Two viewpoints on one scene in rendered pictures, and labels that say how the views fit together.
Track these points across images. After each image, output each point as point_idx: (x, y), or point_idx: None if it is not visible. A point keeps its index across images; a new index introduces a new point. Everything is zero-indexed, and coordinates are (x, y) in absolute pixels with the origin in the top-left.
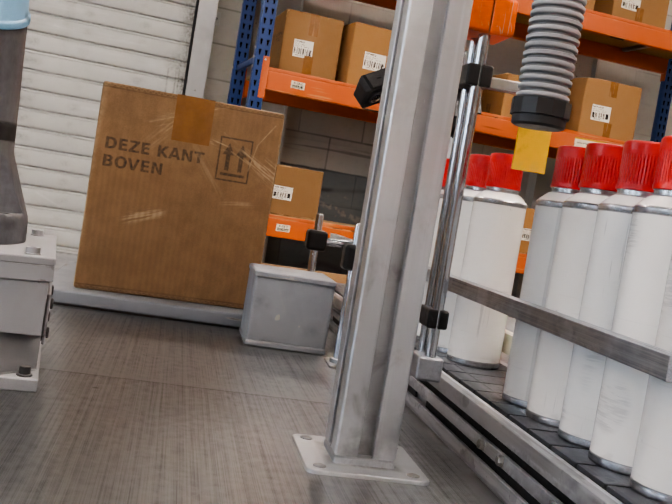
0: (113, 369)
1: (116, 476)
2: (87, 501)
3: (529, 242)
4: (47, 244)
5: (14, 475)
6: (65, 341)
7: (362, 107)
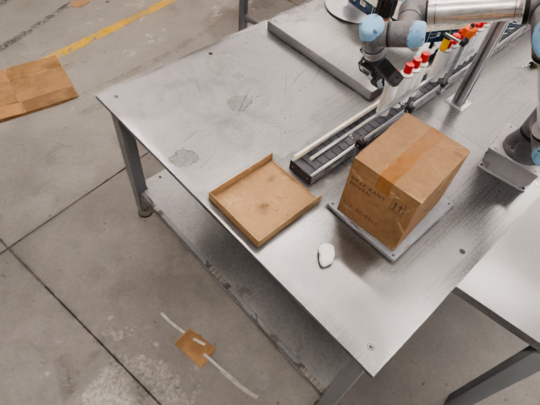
0: (470, 146)
1: (501, 113)
2: (508, 111)
3: (446, 59)
4: (500, 136)
5: (513, 119)
6: (468, 166)
7: (393, 87)
